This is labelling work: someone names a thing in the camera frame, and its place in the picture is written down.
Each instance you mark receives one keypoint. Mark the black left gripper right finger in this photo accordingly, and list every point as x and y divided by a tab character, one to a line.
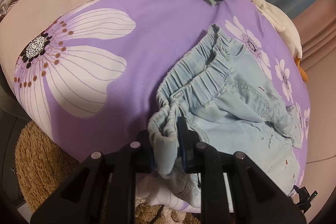
233	187

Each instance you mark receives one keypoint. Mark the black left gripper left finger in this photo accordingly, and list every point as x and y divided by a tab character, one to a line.
101	189

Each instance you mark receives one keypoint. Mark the light blue denim pants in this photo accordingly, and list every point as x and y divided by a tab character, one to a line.
226	98

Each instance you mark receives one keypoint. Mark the purple floral bedsheet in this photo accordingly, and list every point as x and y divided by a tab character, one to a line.
90	79

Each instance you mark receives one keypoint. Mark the white goose plush toy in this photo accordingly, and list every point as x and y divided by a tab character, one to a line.
286	29

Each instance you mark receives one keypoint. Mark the pink curtain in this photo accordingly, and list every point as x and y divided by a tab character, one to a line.
316	26

